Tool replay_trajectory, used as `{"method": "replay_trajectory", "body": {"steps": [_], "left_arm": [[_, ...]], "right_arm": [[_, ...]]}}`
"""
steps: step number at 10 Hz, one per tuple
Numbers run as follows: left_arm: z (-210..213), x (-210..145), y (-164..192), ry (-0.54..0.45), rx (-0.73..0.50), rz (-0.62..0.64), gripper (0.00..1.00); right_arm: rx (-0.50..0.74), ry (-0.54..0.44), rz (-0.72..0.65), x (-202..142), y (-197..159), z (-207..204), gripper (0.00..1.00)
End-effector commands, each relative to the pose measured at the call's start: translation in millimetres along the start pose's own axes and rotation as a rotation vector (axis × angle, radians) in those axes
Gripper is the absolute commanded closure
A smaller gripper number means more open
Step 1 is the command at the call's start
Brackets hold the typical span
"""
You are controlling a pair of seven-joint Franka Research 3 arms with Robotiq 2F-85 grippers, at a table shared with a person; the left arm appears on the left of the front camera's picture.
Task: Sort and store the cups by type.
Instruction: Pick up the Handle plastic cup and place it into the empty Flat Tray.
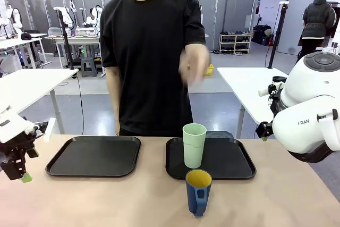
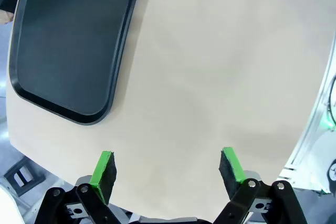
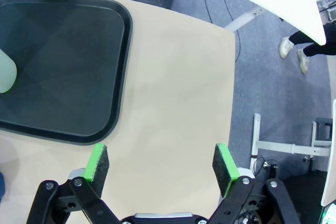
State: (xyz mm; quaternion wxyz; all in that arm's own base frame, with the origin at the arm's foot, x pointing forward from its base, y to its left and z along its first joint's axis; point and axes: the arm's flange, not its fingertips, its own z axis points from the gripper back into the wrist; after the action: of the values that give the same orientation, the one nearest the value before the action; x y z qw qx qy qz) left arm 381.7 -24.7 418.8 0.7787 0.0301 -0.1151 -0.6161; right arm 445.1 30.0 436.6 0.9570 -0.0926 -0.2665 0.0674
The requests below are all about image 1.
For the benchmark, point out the white background desk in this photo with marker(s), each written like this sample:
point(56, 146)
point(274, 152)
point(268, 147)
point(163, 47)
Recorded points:
point(24, 41)
point(77, 39)

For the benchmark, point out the grey step stool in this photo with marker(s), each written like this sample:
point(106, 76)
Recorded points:
point(89, 67)

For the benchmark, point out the person in black t-shirt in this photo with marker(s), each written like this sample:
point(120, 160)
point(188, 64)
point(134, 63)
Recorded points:
point(148, 51)

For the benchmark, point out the black tripod pole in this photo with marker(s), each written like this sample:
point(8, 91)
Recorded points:
point(66, 41)

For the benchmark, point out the tall light green cup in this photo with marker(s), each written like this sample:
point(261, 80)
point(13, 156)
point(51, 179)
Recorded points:
point(194, 150)

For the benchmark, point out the black pole with white camera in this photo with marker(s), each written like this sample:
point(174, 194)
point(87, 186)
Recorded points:
point(277, 30)

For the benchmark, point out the clear plastic box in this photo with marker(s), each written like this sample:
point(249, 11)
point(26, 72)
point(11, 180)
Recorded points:
point(85, 30)

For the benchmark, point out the blue mug yellow inside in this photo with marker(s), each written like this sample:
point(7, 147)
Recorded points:
point(192, 197)

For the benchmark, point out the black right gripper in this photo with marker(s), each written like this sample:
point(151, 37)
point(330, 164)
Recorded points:
point(265, 130)

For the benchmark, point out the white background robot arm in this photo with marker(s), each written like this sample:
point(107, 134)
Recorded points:
point(14, 17)
point(71, 11)
point(94, 15)

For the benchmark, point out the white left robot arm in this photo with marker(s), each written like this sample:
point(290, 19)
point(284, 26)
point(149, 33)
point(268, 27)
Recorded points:
point(10, 126)

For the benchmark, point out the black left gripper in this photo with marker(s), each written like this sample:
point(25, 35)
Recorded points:
point(16, 155)

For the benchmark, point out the yellow plastic crate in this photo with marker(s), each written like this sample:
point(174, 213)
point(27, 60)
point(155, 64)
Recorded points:
point(211, 71)

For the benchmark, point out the person's left hand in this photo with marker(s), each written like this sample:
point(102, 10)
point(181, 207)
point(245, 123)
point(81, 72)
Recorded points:
point(194, 68)

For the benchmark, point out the dark grey chair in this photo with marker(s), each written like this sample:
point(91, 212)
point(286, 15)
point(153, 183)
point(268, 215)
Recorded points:
point(220, 134)

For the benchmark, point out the black bag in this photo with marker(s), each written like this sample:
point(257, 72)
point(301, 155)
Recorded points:
point(261, 34)

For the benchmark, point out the black cap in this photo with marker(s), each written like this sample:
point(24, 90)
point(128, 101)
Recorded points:
point(25, 36)

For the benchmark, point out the person's left forearm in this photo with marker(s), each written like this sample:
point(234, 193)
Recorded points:
point(202, 49)

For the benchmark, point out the white table grey leg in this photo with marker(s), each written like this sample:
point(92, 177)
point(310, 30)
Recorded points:
point(244, 86)
point(40, 80)

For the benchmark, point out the black plastic tray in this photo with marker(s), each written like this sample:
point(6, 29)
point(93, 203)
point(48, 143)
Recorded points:
point(233, 158)
point(79, 155)

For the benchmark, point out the person in dark puffer jacket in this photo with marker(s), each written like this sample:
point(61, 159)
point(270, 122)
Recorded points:
point(317, 17)

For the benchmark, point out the person's right forearm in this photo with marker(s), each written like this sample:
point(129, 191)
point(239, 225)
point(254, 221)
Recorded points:
point(112, 91)

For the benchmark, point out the person's right hand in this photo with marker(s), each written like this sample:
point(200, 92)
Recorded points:
point(117, 130)

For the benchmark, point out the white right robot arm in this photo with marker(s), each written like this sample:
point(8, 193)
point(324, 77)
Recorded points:
point(300, 83)

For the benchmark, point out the wooden shoe rack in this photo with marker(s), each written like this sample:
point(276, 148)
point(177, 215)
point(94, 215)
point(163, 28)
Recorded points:
point(235, 43)

